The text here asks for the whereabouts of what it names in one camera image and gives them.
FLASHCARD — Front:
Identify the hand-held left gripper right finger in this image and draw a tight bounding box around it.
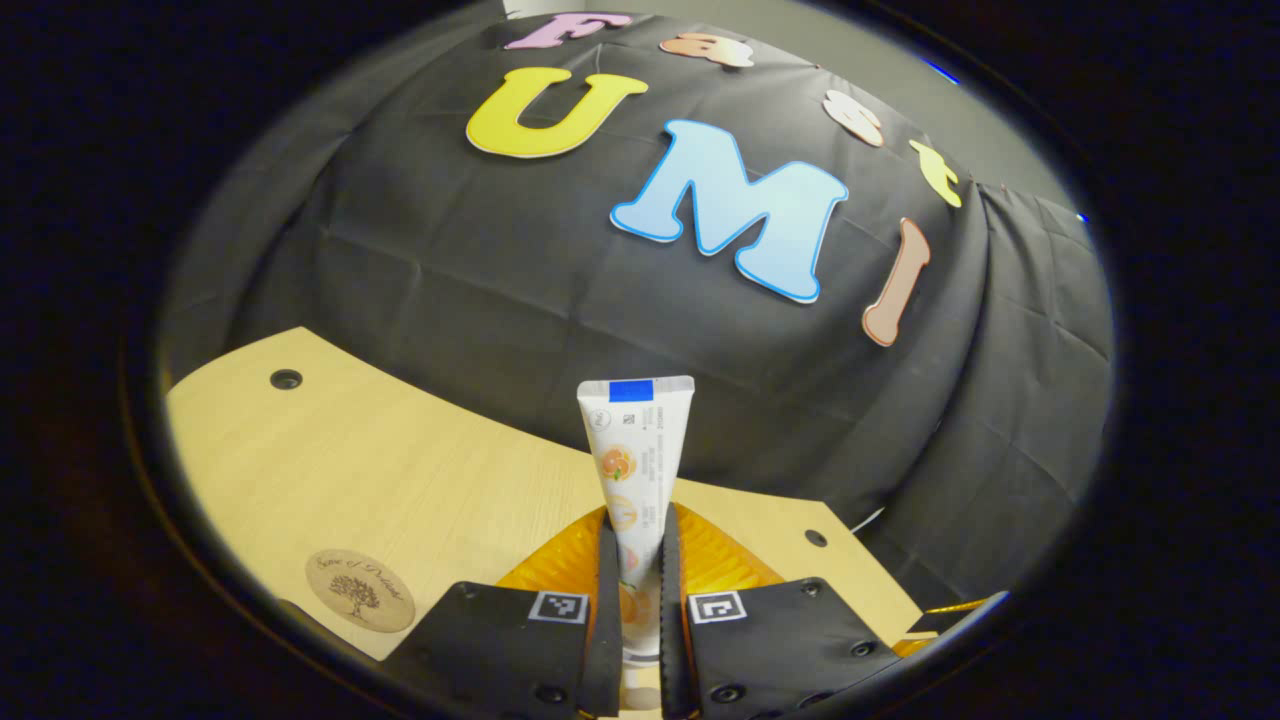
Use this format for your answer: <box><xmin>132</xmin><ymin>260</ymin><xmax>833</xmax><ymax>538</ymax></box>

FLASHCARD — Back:
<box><xmin>659</xmin><ymin>502</ymin><xmax>901</xmax><ymax>720</ymax></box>

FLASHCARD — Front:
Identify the white toothpaste tube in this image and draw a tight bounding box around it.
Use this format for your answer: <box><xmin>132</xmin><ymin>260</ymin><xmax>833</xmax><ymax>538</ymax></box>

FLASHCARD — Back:
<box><xmin>577</xmin><ymin>375</ymin><xmax>696</xmax><ymax>713</ymax></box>

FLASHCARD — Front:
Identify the black backdrop cloth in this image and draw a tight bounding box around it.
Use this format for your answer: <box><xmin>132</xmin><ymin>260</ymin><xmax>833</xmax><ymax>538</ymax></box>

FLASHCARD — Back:
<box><xmin>160</xmin><ymin>10</ymin><xmax>1116</xmax><ymax>613</ymax></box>

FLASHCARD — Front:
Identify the light wooden desktop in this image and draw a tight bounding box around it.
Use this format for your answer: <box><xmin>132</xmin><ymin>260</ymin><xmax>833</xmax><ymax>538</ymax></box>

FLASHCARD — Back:
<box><xmin>165</xmin><ymin>327</ymin><xmax>926</xmax><ymax>720</ymax></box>

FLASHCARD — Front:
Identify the round wooden coaster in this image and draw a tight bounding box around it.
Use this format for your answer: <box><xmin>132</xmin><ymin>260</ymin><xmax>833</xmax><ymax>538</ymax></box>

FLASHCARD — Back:
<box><xmin>304</xmin><ymin>548</ymin><xmax>417</xmax><ymax>635</ymax></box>

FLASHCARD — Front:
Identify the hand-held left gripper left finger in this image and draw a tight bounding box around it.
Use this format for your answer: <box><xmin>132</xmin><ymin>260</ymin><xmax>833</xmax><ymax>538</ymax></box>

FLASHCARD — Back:
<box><xmin>385</xmin><ymin>505</ymin><xmax>624</xmax><ymax>720</ymax></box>

